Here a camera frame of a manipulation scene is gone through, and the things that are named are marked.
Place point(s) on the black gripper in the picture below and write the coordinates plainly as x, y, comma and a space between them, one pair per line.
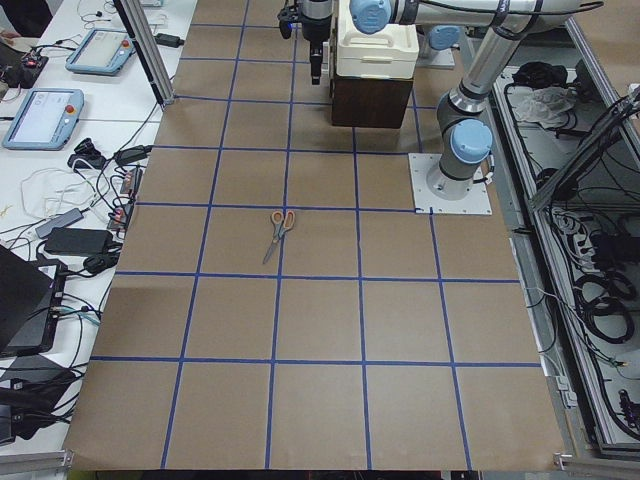
316, 29

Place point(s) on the orange grey scissors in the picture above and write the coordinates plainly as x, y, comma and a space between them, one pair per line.
282, 223

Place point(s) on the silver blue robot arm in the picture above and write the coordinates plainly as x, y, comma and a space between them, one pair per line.
467, 140

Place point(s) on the cream plastic box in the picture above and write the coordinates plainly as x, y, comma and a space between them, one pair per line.
389, 54

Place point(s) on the upper blue teach pendant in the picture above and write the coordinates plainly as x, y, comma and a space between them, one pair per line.
102, 52

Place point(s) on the blue teach pendant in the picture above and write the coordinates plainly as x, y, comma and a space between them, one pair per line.
45, 120
102, 52

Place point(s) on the white crumpled cloth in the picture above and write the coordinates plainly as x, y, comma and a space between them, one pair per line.
548, 107

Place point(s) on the lower blue teach pendant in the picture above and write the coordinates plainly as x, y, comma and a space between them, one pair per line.
45, 120

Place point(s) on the grey usb hub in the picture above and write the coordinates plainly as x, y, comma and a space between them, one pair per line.
60, 221

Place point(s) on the black power adapter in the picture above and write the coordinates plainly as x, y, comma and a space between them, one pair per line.
77, 242

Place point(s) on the black laptop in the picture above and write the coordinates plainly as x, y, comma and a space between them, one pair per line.
31, 295

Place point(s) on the aluminium frame post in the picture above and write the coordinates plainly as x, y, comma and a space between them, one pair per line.
136, 24

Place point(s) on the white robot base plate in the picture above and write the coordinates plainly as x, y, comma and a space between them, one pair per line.
434, 193

